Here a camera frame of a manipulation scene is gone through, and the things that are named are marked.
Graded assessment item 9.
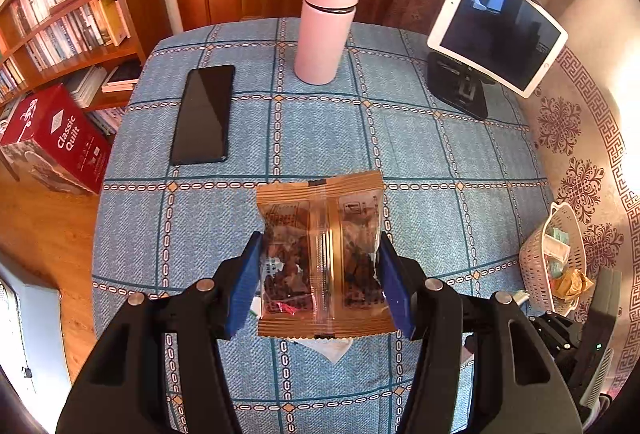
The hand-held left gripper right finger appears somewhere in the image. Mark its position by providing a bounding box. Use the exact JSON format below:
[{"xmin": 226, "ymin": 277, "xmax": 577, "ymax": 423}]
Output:
[{"xmin": 377, "ymin": 234, "xmax": 585, "ymax": 434}]

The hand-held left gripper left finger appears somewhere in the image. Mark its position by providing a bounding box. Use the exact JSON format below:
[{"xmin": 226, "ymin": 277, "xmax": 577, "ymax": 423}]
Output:
[{"xmin": 55, "ymin": 231, "xmax": 263, "ymax": 434}]

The tan crinkled snack packet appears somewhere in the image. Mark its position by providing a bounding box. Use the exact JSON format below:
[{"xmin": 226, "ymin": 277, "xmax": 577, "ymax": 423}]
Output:
[{"xmin": 555, "ymin": 270, "xmax": 594, "ymax": 301}]

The white perforated plastic basket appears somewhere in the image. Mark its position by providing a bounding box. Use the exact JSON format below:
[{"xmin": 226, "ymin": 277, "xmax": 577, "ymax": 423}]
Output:
[{"xmin": 518, "ymin": 201, "xmax": 596, "ymax": 317}]

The brown snack packet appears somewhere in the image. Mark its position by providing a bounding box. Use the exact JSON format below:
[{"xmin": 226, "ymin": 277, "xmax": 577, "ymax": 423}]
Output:
[{"xmin": 255, "ymin": 171, "xmax": 396, "ymax": 341}]

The blue checked tablecloth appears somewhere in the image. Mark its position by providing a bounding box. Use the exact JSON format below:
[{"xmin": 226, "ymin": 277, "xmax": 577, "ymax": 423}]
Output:
[{"xmin": 91, "ymin": 17, "xmax": 556, "ymax": 434}]

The black smartphone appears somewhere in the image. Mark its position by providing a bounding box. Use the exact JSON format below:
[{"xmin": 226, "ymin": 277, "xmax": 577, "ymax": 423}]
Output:
[{"xmin": 169, "ymin": 64, "xmax": 236, "ymax": 166}]

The maroon patterned curtain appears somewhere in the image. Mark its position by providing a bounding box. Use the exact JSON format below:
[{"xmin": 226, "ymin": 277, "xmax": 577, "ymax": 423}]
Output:
[{"xmin": 382, "ymin": 0, "xmax": 636, "ymax": 330}]

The black tablet stand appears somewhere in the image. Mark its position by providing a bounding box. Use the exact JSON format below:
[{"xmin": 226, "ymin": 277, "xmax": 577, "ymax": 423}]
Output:
[{"xmin": 426, "ymin": 0, "xmax": 543, "ymax": 121}]

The white cabinet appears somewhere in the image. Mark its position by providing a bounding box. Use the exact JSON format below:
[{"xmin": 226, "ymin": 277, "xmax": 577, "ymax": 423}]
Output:
[{"xmin": 0, "ymin": 259, "xmax": 63, "ymax": 415}]

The red cardboard box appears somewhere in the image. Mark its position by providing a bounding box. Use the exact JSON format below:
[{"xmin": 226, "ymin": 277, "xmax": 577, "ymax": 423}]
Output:
[{"xmin": 0, "ymin": 84, "xmax": 113, "ymax": 197}]

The pink insulated bottle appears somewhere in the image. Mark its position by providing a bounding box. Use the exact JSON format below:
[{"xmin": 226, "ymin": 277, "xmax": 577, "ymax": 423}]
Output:
[{"xmin": 294, "ymin": 0, "xmax": 362, "ymax": 85}]

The white tablet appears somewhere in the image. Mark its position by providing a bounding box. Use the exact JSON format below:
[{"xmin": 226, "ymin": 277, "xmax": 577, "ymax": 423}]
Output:
[{"xmin": 426, "ymin": 0, "xmax": 569, "ymax": 97}]

